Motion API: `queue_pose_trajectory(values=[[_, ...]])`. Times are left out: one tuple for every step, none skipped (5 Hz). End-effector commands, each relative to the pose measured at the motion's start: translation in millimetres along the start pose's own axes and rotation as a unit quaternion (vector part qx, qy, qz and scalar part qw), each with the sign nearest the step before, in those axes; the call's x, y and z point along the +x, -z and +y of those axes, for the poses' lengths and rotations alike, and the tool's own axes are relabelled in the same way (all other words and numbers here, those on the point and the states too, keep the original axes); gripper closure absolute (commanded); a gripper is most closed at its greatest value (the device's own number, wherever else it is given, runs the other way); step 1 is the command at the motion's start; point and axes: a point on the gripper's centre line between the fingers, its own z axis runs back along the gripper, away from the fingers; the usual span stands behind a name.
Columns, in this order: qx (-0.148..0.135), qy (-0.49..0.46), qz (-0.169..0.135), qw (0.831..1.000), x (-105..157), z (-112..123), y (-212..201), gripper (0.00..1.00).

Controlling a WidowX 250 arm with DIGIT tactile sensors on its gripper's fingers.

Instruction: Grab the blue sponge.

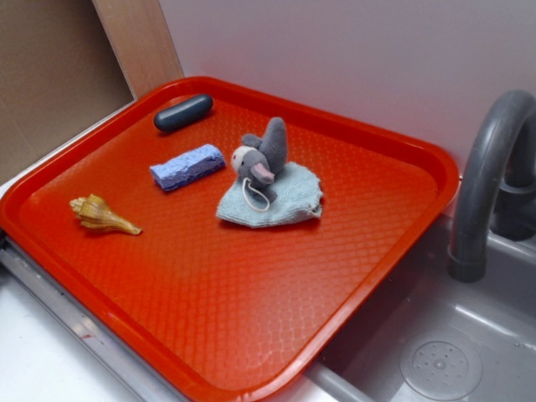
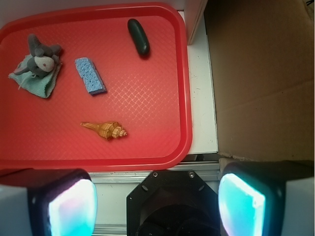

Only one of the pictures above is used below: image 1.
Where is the blue sponge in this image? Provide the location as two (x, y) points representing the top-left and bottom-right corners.
(149, 144), (226, 192)

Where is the wooden board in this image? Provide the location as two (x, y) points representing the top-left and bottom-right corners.
(92, 0), (183, 99)

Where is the tan conch seashell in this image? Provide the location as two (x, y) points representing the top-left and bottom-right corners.
(70, 194), (142, 235)

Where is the light blue knitted cloth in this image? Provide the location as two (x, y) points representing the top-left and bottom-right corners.
(216, 162), (323, 229)

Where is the dark grey oval capsule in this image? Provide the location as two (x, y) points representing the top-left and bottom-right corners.
(153, 94), (214, 132)

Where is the red plastic tray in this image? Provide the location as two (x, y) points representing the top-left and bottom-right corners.
(1, 77), (458, 401)

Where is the grey plastic sink basin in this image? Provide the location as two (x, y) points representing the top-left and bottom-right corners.
(307, 218), (535, 401)

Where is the grey plastic faucet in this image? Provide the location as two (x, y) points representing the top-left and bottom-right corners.
(448, 90), (535, 282)

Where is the brown cardboard panel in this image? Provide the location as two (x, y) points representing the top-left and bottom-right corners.
(1, 1), (132, 183)

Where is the grey plush elephant toy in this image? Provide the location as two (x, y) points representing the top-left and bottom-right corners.
(231, 117), (288, 212)

